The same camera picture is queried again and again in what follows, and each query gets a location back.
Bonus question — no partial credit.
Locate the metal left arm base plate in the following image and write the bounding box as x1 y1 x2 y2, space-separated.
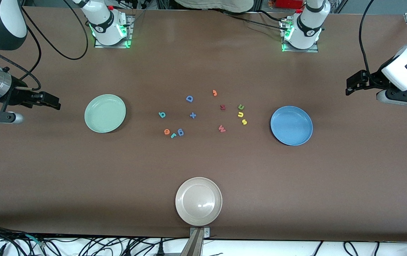
281 20 319 53

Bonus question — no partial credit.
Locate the red box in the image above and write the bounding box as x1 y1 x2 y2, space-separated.
276 0 304 9

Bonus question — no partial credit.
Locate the person in beige clothing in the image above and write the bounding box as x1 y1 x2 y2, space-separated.
173 0 255 13

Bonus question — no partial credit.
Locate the beige plate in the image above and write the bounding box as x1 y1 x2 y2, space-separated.
175 177 223 226

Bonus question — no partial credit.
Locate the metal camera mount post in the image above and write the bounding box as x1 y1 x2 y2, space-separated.
180 227 210 256

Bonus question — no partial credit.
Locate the teal cable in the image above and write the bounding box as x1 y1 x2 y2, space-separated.
25 234 45 248

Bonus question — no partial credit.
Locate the looped black cable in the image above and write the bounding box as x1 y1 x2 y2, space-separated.
344 241 359 256

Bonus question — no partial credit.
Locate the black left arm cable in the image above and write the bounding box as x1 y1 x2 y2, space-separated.
359 0 376 77

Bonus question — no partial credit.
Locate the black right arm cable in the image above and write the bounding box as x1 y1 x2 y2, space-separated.
0 0 89 91

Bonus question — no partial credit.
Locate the black cable to arm base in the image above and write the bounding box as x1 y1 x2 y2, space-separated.
223 10 289 32

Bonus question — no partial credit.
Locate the blue plate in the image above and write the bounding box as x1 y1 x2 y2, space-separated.
270 106 313 146

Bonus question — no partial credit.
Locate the mint green plate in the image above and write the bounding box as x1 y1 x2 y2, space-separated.
84 94 127 134

